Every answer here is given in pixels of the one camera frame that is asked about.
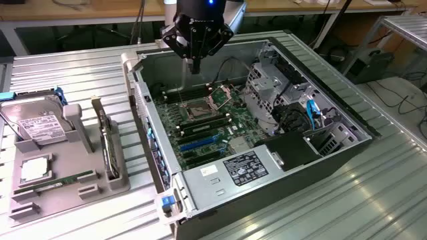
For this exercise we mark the metal slat table frame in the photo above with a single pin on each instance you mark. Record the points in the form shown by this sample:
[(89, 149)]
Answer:
[(407, 27)]

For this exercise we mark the grey power supply unit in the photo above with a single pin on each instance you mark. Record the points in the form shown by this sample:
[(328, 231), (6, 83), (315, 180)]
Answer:
[(206, 190)]

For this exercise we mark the grey parts rack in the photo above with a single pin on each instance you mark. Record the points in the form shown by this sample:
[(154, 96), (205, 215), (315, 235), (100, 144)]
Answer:
[(66, 175)]

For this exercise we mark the metal disk bay cage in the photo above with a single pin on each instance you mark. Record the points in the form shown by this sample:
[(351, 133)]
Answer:
[(263, 87)]

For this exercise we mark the green RAM stick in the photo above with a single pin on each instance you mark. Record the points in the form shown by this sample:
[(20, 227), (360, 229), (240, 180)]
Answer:
[(66, 180)]

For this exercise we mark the silver hard disk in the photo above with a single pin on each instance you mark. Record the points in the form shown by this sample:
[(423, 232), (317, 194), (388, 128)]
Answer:
[(36, 117)]

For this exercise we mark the dark graphics card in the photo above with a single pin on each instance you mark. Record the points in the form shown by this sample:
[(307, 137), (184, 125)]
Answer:
[(108, 140)]

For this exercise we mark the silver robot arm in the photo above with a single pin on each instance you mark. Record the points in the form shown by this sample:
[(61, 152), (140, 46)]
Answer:
[(169, 12)]

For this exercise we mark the blue expansion slot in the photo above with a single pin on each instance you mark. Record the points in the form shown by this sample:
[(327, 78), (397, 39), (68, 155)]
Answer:
[(196, 145)]

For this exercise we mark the black RAM slot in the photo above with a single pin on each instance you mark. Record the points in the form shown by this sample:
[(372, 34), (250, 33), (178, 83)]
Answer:
[(186, 95)]

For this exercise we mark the silver chipset heatsink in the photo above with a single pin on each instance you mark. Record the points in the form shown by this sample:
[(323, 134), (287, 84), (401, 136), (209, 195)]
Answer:
[(240, 147)]

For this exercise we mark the installed black RAM stick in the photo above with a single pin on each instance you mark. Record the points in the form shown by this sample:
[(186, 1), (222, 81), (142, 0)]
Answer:
[(202, 128)]

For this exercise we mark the silver CPU chip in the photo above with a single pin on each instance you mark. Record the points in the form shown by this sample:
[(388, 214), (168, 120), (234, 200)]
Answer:
[(34, 170)]

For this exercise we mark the wooden desk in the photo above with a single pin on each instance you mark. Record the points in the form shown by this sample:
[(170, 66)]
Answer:
[(100, 10)]

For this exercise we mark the open black PC case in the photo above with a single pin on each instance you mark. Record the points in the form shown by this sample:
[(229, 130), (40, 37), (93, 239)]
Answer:
[(300, 190)]

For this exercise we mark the blue case latch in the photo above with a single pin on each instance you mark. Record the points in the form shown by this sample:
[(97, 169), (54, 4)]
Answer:
[(166, 202)]

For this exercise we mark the black box on floor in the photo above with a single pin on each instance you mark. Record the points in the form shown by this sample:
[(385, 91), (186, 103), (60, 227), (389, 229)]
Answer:
[(373, 65)]

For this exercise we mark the blue disk caddy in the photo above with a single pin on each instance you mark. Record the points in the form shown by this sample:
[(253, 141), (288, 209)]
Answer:
[(60, 93)]

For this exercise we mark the metal socket cover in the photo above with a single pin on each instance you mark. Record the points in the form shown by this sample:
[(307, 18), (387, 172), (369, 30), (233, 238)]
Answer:
[(220, 96)]

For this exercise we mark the green motherboard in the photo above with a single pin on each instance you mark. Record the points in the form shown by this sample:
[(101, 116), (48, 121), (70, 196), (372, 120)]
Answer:
[(233, 120)]

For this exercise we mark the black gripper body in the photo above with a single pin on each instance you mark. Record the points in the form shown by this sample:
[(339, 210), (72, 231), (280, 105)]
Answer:
[(200, 12)]

